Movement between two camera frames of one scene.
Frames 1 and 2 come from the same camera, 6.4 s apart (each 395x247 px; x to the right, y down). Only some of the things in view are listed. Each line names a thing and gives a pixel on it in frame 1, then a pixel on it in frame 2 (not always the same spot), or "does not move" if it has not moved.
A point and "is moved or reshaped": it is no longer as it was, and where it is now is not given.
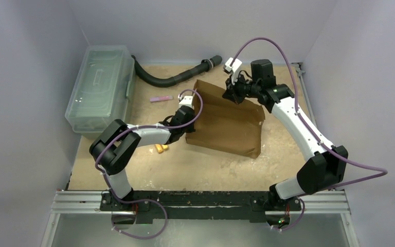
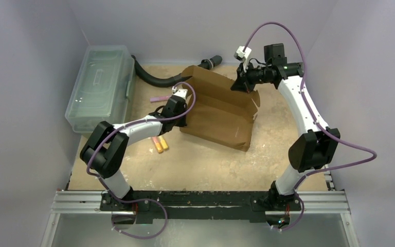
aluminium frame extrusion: [77, 201] does not move
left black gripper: [191, 128] -> [182, 122]
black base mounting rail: [198, 206] does not move
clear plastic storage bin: [100, 95] does not move
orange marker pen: [159, 148] does not move
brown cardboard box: [226, 125] is moved or reshaped
